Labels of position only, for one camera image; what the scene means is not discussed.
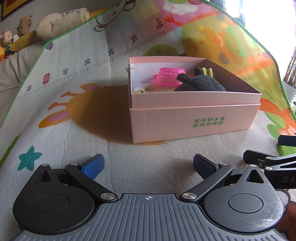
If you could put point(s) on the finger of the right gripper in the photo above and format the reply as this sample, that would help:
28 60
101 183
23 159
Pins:
287 140
256 158

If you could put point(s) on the small doll pink face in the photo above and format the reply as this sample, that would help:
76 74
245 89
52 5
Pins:
7 39

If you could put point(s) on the colourful cartoon play mat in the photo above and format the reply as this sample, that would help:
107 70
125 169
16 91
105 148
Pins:
75 102

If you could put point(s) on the beige plush pillow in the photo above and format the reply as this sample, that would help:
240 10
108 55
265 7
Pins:
56 24

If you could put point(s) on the grey sofa cushion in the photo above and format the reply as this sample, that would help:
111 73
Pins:
13 72

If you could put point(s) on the pink plastic basket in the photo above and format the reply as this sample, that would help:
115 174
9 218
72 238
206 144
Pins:
168 77

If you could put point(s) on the black plush toy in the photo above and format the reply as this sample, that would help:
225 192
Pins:
199 82

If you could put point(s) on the yellow toy food piece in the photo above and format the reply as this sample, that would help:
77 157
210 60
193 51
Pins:
138 90

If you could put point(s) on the orange brown plush toy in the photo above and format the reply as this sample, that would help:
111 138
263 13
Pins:
158 88

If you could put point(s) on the pink cardboard box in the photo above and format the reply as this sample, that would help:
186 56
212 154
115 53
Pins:
160 116

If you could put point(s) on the yellow duck plush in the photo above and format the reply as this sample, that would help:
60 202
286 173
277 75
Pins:
2 53

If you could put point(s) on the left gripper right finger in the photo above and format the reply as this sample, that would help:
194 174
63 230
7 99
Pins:
213 175

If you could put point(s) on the framed wall picture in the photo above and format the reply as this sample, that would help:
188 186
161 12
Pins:
10 6

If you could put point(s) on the brown deer plush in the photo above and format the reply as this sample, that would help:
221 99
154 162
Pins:
24 25

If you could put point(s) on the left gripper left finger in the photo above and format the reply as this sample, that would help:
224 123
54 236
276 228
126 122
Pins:
83 176

